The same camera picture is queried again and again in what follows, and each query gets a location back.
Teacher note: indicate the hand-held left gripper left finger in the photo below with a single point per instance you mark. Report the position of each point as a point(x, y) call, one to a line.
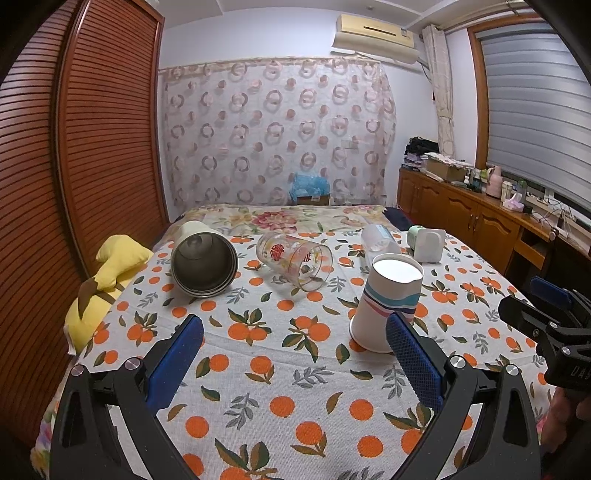
point(178, 360)

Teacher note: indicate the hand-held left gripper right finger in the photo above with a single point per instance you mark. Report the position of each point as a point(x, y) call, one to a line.
point(413, 364)

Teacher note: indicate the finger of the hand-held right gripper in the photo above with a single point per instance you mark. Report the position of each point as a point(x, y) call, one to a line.
point(524, 314)
point(551, 290)

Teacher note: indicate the striped white paper cup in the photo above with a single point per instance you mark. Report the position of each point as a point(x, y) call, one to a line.
point(392, 295)

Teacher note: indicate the beige steel tumbler cup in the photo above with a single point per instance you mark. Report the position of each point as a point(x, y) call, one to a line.
point(203, 263)

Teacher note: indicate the white and green cup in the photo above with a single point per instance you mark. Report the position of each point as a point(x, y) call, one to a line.
point(427, 244)

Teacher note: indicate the clear plastic cup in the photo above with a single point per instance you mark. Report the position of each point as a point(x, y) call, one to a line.
point(378, 240)

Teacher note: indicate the glass cup with red print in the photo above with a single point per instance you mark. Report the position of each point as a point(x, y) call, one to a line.
point(288, 258)

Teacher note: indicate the person's right hand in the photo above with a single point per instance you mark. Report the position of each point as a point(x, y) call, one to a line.
point(570, 417)

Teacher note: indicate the pink tissue box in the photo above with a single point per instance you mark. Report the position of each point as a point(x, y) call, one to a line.
point(513, 203)

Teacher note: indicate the orange fruit print blanket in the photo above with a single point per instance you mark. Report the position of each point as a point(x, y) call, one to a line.
point(286, 369)

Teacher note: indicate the wooden sideboard cabinet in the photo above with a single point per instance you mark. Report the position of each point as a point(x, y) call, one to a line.
point(466, 217)

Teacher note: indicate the yellow plush pillow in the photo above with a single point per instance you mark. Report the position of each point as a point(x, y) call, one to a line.
point(115, 261)

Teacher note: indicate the pink thermos jug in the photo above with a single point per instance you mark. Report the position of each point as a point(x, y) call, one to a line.
point(493, 182)

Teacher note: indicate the dark blue cloth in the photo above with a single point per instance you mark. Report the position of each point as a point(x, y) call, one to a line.
point(396, 216)

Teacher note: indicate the open cardboard box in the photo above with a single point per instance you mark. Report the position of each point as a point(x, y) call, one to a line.
point(445, 168)

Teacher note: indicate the floral bed sheet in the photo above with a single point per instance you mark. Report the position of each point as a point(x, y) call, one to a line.
point(277, 217)

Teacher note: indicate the grey window blind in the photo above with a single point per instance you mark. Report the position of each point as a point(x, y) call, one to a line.
point(540, 106)

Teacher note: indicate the small cardboard box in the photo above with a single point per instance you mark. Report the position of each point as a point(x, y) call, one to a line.
point(314, 199)

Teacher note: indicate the pile of dark clothes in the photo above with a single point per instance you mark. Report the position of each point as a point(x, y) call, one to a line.
point(418, 150)

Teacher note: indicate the blue plastic bag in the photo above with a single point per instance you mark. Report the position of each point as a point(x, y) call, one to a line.
point(308, 185)

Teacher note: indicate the wooden louvred wardrobe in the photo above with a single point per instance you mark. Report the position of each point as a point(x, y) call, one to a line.
point(69, 161)

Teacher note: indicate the beige patterned curtain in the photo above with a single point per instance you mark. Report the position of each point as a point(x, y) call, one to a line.
point(441, 92)

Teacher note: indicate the circle print sheer curtain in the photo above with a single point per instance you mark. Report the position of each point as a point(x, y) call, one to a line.
point(277, 134)

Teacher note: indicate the white air conditioner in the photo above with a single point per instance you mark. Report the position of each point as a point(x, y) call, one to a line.
point(374, 39)

